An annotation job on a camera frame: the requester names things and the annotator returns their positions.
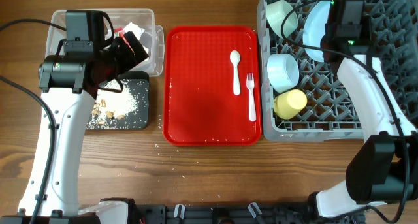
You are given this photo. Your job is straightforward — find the rice and food scraps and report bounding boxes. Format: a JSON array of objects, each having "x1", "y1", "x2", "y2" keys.
[{"x1": 87, "y1": 79, "x2": 148, "y2": 129}]

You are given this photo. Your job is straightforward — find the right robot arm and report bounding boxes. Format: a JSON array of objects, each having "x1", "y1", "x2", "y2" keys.
[{"x1": 309, "y1": 0, "x2": 417, "y2": 222}]

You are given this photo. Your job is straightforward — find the clear plastic bin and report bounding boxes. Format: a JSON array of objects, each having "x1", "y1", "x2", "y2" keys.
[{"x1": 44, "y1": 8, "x2": 165, "y2": 77}]

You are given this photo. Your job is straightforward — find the red snack wrapper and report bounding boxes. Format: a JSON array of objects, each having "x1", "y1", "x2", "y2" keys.
[{"x1": 114, "y1": 27, "x2": 127, "y2": 44}]

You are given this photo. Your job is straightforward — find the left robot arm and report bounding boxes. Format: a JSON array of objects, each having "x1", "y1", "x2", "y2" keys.
[{"x1": 1, "y1": 10, "x2": 148, "y2": 223}]

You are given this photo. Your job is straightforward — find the white napkin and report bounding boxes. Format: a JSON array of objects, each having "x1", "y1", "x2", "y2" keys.
[{"x1": 123, "y1": 22, "x2": 145, "y2": 50}]

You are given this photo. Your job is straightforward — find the green bowl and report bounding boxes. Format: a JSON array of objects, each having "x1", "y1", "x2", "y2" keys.
[{"x1": 266, "y1": 0, "x2": 298, "y2": 38}]

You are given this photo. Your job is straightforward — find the white plastic fork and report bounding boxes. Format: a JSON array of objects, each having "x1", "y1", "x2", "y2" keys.
[{"x1": 246, "y1": 73, "x2": 257, "y2": 122}]

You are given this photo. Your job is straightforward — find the black tray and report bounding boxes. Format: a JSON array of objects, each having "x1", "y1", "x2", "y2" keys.
[{"x1": 85, "y1": 71, "x2": 150, "y2": 131}]

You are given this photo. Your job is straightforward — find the white plastic spoon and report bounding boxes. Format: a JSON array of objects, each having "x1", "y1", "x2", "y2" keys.
[{"x1": 230, "y1": 50, "x2": 241, "y2": 96}]

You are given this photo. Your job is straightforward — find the light blue bowl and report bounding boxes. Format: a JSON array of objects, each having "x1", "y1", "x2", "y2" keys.
[{"x1": 267, "y1": 54, "x2": 299, "y2": 93}]

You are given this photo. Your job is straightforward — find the grey dishwasher rack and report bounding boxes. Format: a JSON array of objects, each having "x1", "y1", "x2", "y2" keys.
[{"x1": 257, "y1": 0, "x2": 417, "y2": 142}]

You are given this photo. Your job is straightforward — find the yellow cup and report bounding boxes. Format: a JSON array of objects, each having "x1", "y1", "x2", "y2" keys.
[{"x1": 274, "y1": 89, "x2": 308, "y2": 120}]

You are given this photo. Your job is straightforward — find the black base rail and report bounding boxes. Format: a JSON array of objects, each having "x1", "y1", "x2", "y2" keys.
[{"x1": 74, "y1": 197, "x2": 366, "y2": 224}]

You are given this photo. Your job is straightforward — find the light blue plate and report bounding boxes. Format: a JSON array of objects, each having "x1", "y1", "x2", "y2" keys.
[{"x1": 302, "y1": 1, "x2": 330, "y2": 48}]

